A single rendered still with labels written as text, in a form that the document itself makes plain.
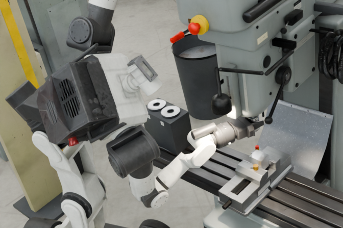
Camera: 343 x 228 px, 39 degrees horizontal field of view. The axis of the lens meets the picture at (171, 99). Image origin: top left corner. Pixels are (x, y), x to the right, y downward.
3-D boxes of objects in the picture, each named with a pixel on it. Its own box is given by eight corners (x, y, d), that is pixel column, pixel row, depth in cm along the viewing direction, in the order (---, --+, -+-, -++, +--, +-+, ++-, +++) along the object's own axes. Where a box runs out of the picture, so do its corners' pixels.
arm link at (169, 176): (193, 173, 183) (157, 208, 182) (177, 155, 188) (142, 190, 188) (184, 166, 174) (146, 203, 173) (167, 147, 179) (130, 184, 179)
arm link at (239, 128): (254, 123, 180) (227, 134, 177) (255, 143, 185) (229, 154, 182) (237, 107, 190) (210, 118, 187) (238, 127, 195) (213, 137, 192)
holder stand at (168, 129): (176, 155, 227) (169, 121, 217) (147, 138, 242) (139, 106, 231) (194, 142, 233) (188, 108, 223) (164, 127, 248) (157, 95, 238)
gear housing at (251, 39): (255, 54, 153) (252, 26, 147) (196, 41, 168) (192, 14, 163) (307, 13, 172) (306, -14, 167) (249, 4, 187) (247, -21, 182)
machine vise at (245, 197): (246, 218, 188) (243, 197, 182) (217, 202, 198) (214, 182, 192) (294, 168, 207) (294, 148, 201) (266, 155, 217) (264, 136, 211)
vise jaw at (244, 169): (260, 185, 192) (259, 178, 190) (235, 174, 200) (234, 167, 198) (268, 177, 195) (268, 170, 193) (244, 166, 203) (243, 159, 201)
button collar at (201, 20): (206, 36, 147) (203, 18, 143) (191, 33, 150) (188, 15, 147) (210, 33, 148) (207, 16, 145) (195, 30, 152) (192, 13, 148)
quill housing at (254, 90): (262, 127, 173) (255, 49, 156) (216, 111, 186) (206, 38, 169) (289, 101, 184) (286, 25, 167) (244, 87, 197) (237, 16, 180)
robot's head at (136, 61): (137, 89, 156) (148, 84, 150) (120, 69, 154) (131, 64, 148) (149, 77, 159) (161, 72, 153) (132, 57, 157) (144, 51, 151)
